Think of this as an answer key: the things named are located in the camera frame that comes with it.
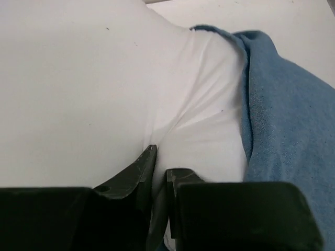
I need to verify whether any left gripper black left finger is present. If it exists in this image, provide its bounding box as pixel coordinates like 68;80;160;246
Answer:
1;145;157;250

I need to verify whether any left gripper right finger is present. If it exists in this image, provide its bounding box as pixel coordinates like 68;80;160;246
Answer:
166;169;323;250

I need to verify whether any white pillow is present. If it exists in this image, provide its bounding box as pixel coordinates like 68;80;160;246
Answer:
1;1;247;250

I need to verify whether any blue pillowcase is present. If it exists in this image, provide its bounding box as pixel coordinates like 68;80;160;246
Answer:
195;25;334;250

